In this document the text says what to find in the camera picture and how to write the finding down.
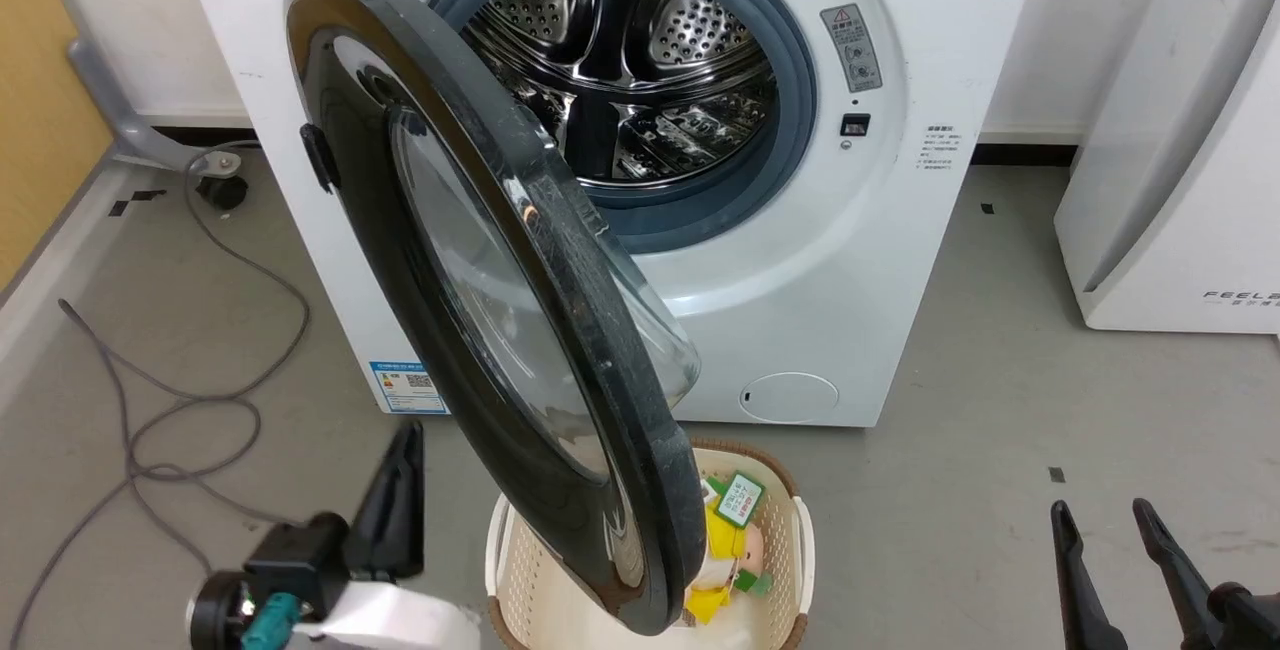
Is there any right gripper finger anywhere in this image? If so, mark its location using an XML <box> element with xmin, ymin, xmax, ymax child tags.
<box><xmin>1132</xmin><ymin>497</ymin><xmax>1227</xmax><ymax>650</ymax></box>
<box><xmin>1049</xmin><ymin>500</ymin><xmax>1129</xmax><ymax>650</ymax></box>

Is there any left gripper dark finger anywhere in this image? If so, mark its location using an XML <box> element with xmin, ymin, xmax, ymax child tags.
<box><xmin>343</xmin><ymin>419</ymin><xmax>427</xmax><ymax>581</ymax></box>

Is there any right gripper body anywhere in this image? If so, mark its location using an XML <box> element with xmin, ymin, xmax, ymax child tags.
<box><xmin>1208</xmin><ymin>582</ymin><xmax>1280</xmax><ymax>650</ymax></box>

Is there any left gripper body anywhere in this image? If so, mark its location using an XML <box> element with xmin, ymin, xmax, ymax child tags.
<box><xmin>188</xmin><ymin>513</ymin><xmax>483</xmax><ymax>650</ymax></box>

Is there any black round washing machine door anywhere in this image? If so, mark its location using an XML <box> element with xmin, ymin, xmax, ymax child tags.
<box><xmin>283</xmin><ymin>0</ymin><xmax>708</xmax><ymax>636</ymax></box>

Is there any white front-load washing machine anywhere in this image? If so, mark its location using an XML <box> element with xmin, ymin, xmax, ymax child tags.
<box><xmin>170</xmin><ymin>0</ymin><xmax>1046</xmax><ymax>428</ymax></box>

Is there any grey rubber door gasket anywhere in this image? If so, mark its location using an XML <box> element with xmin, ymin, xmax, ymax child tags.
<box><xmin>428</xmin><ymin>0</ymin><xmax>818</xmax><ymax>254</ymax></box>

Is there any blue white energy label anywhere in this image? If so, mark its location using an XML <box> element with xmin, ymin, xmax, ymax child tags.
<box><xmin>368</xmin><ymin>360</ymin><xmax>448</xmax><ymax>416</ymax></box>

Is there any cream plastic laundry basket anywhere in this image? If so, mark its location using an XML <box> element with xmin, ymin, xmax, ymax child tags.
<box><xmin>485</xmin><ymin>438</ymin><xmax>816</xmax><ymax>650</ymax></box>

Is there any yellow green doll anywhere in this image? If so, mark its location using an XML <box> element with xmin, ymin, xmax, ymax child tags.
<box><xmin>683</xmin><ymin>472</ymin><xmax>773</xmax><ymax>626</ymax></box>

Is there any round white filter cover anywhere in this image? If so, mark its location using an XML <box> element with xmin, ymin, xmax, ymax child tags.
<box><xmin>740</xmin><ymin>371</ymin><xmax>839</xmax><ymax>424</ymax></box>

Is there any black caster wheel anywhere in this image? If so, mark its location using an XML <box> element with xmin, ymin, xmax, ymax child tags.
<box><xmin>196</xmin><ymin>152</ymin><xmax>250</xmax><ymax>212</ymax></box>

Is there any white appliance with grey stripe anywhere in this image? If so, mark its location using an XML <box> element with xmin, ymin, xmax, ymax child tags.
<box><xmin>1053</xmin><ymin>0</ymin><xmax>1280</xmax><ymax>336</ymax></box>

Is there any grey metal furniture leg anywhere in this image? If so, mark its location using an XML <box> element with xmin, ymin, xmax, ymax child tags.
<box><xmin>68</xmin><ymin>38</ymin><xmax>243</xmax><ymax>177</ymax></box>

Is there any yellow wooden panel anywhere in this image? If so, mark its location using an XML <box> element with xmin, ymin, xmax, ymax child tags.
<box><xmin>0</xmin><ymin>0</ymin><xmax>114</xmax><ymax>293</ymax></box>

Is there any steel perforated washer drum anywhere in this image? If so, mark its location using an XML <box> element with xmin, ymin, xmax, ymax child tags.
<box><xmin>462</xmin><ymin>0</ymin><xmax>779</xmax><ymax>186</ymax></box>

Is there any grey warning sticker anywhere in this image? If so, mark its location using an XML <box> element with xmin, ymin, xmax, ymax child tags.
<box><xmin>820</xmin><ymin>3</ymin><xmax>884</xmax><ymax>94</ymax></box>

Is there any teal cable connector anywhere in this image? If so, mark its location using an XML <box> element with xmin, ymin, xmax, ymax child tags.
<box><xmin>240</xmin><ymin>592</ymin><xmax>301</xmax><ymax>650</ymax></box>

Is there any grey floor cable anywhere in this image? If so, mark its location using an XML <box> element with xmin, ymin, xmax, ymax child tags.
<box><xmin>8</xmin><ymin>140</ymin><xmax>312</xmax><ymax>650</ymax></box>

